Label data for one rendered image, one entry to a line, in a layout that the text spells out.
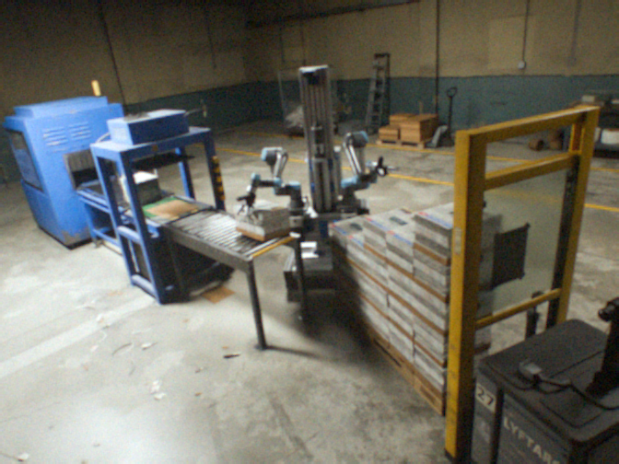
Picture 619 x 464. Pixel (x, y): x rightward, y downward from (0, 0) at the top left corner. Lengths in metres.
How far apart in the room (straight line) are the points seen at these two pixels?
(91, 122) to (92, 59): 5.64
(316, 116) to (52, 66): 8.47
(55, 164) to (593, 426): 5.94
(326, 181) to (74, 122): 3.56
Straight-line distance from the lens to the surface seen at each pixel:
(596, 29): 9.25
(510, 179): 2.06
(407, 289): 2.86
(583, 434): 2.08
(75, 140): 6.42
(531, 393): 2.18
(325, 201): 4.22
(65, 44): 11.87
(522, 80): 9.61
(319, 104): 4.07
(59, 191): 6.44
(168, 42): 12.87
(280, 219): 3.53
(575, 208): 2.45
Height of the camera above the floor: 2.23
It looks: 23 degrees down
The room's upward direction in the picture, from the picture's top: 6 degrees counter-clockwise
